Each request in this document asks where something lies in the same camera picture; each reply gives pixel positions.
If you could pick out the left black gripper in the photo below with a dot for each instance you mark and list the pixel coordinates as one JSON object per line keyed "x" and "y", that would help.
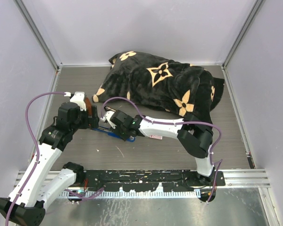
{"x": 94, "y": 117}

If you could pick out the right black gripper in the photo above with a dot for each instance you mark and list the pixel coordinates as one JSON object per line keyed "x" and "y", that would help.
{"x": 124, "y": 137}

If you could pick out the blue stapler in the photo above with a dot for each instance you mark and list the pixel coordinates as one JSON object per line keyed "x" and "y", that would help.
{"x": 112, "y": 134}

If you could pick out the red white staples box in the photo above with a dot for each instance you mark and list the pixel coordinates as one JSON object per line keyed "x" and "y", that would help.
{"x": 156, "y": 137}

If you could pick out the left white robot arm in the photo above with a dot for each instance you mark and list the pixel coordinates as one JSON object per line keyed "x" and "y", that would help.
{"x": 27, "y": 203}

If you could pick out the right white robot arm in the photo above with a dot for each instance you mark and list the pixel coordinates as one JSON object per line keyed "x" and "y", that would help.
{"x": 195, "y": 138}

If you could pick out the brown folded cloth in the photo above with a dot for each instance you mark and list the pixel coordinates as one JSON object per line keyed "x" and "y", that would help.
{"x": 88, "y": 106}

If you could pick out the black floral plush blanket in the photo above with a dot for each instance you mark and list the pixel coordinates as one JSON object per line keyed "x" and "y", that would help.
{"x": 162, "y": 84}

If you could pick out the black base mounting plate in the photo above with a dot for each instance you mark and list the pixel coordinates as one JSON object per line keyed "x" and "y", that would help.
{"x": 176, "y": 180}

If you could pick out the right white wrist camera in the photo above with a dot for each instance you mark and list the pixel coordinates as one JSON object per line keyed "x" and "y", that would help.
{"x": 106, "y": 118}

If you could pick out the slotted cable duct rail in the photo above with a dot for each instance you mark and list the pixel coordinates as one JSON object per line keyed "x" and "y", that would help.
{"x": 133, "y": 195}

